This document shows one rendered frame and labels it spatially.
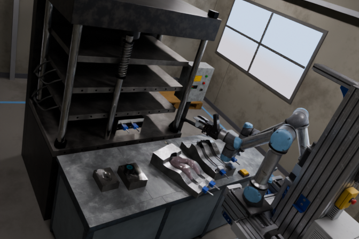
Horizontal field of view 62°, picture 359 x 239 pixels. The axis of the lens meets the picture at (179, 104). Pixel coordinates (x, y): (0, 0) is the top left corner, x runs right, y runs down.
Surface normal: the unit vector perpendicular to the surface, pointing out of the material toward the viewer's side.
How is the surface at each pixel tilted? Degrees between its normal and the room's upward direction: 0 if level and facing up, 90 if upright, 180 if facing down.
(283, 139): 82
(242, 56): 90
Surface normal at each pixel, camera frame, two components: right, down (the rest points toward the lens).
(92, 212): 0.29, -0.86
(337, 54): -0.83, 0.00
